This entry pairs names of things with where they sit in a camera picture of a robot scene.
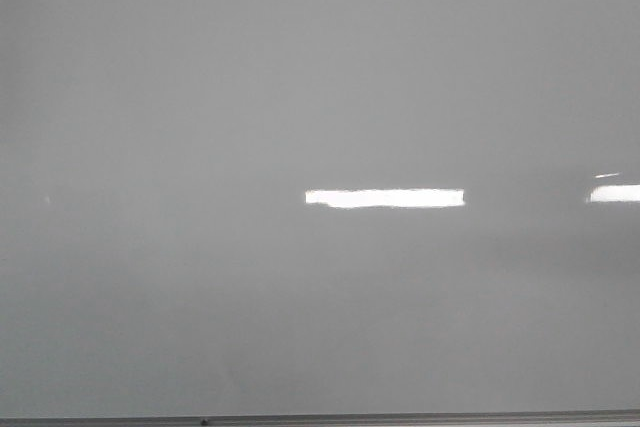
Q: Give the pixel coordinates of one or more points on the white whiteboard with aluminium frame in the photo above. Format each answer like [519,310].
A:
[238,207]

